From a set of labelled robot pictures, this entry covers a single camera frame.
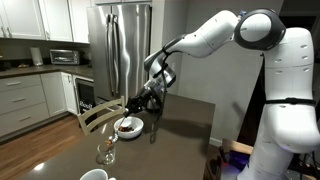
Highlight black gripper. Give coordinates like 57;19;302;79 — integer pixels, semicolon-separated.
124;87;158;117

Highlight white ceramic mug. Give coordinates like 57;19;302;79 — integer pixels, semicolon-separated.
79;168;118;180

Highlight silver toaster oven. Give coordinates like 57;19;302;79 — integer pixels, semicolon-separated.
49;49;81;66

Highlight white upper kitchen cabinets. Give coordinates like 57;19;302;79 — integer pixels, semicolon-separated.
0;0;92;44

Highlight white lower kitchen cabinets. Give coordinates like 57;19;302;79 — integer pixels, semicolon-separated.
0;71;80;138

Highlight mixed nuts and dried fruit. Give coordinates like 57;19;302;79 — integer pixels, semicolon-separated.
105;125;135;146

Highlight tan wooden board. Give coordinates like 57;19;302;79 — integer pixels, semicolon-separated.
221;138;255;156

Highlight white paper towel roll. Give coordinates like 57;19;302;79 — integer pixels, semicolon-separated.
29;46;44;67

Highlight stainless steel refrigerator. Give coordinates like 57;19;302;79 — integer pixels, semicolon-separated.
86;3;153;108

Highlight clear drinking glass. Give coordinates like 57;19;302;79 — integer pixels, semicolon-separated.
96;141;117;167

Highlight orange black clamp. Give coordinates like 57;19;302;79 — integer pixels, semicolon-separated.
217;146;232;168

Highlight wooden chair back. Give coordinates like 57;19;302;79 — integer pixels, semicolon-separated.
77;95;127;137

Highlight silver metal spoon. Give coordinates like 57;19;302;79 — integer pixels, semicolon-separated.
105;113;128;145

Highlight white ceramic bowl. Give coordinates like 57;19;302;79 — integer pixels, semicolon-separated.
113;116;145;140

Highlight white kitchen cabinets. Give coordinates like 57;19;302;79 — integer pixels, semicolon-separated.
0;0;92;44
0;71;80;138

